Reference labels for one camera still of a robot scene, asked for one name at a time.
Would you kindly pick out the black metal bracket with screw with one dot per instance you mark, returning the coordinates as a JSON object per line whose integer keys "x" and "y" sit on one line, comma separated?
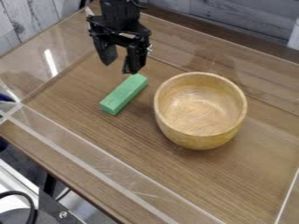
{"x": 52, "y": 212}

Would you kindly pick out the blue object left edge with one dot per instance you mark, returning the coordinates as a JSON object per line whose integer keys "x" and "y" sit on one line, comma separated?
{"x": 6, "y": 98}

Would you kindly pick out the black table leg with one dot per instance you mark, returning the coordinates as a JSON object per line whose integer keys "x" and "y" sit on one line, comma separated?
{"x": 50, "y": 184}

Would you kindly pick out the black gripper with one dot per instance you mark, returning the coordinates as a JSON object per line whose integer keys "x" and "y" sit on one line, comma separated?
{"x": 116, "y": 28}

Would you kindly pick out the brown wooden bowl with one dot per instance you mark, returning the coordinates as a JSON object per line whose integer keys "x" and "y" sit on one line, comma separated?
{"x": 199, "y": 108}

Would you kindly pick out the clear acrylic enclosure wall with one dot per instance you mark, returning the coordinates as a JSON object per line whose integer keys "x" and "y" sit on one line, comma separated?
{"x": 114, "y": 158}

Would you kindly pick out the green rectangular block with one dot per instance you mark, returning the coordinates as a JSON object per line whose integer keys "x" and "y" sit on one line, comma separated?
{"x": 123, "y": 94}

